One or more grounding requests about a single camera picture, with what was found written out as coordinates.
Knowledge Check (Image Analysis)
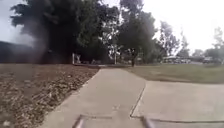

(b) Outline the grey concrete path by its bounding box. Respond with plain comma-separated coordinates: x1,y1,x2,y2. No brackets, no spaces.
36,67,224,128

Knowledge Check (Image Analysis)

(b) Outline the pole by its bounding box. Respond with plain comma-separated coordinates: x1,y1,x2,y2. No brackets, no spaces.
113,33,118,66

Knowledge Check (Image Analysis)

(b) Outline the row of trees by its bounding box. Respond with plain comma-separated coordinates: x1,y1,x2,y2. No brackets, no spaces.
9,0,224,66

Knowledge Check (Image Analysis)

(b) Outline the row of parked vehicles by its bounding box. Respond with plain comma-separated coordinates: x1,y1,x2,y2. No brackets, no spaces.
161,55,214,65

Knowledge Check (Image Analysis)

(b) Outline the leaf-littered bare ground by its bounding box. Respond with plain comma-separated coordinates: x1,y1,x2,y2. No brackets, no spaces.
0,63,101,128

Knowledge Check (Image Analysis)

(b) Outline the dark fence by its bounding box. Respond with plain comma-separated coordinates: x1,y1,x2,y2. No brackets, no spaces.
0,40,38,65

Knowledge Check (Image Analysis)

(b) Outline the robot's own part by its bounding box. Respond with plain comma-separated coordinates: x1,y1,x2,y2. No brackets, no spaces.
72,114,87,128
140,115,156,128

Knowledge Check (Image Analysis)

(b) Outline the green grass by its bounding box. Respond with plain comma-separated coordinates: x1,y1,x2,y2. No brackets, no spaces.
122,62,224,85

